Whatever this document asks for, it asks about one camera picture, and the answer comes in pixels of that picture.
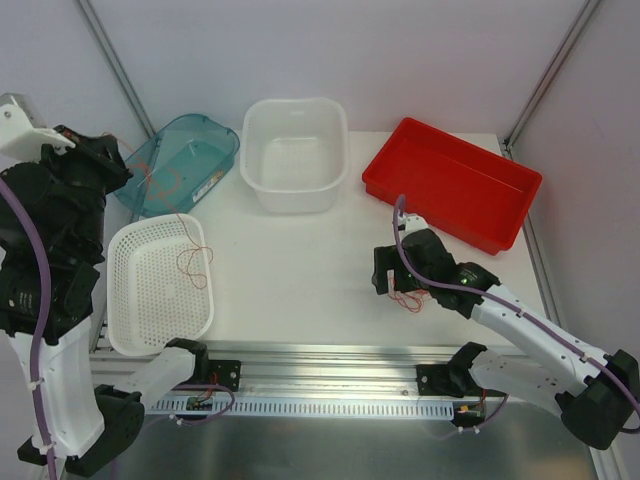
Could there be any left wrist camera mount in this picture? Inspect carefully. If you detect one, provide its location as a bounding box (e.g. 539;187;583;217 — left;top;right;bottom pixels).
1;93;75;162

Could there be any aluminium frame post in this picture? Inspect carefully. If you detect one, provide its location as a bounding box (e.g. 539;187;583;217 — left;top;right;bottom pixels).
502;0;605;158
72;0;156;138

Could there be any right aluminium frame post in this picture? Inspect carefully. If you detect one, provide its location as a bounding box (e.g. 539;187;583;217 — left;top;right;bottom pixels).
502;0;605;158

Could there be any left aluminium frame post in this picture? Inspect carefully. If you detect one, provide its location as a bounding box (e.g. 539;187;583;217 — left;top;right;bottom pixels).
72;0;156;138

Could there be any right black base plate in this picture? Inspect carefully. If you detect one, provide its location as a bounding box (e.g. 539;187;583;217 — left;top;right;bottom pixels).
416;364;482;398

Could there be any aluminium mounting rail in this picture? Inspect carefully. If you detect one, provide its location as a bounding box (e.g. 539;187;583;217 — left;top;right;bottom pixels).
89;342;531;404

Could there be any red striped wire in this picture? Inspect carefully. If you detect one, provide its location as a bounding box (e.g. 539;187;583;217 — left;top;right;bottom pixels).
102;132;216;291

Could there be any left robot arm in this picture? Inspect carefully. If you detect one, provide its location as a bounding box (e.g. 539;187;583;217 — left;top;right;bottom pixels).
1;125;210;478

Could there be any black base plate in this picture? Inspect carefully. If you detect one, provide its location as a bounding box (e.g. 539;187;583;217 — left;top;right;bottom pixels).
416;364;482;398
187;359;242;392

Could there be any teal transparent plastic bin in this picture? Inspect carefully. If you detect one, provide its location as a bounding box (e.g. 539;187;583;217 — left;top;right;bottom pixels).
115;114;240;218

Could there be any white slotted cable duct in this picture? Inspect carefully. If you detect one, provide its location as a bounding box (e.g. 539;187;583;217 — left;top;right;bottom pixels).
150;394;454;421

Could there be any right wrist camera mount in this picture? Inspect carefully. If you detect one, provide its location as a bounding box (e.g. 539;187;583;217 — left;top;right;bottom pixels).
398;214;429;235

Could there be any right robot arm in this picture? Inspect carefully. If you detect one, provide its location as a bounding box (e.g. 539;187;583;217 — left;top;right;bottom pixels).
372;228;639;450

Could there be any white perforated basket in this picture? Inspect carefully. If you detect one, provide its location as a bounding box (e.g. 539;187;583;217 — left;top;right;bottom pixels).
107;213;215;357

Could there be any red plastic tray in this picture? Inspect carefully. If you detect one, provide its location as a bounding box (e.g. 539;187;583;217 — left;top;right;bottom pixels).
362;117;543;256

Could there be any white plastic tub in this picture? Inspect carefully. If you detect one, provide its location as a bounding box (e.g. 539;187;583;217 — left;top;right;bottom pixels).
240;97;350;215

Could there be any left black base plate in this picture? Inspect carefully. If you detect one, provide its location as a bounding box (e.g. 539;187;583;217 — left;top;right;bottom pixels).
187;359;242;392

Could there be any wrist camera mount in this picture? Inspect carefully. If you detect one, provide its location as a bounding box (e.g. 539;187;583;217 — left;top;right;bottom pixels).
398;214;429;235
1;93;75;162

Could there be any wire bundle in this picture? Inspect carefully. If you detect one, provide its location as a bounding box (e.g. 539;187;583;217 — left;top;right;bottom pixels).
387;279;434;315

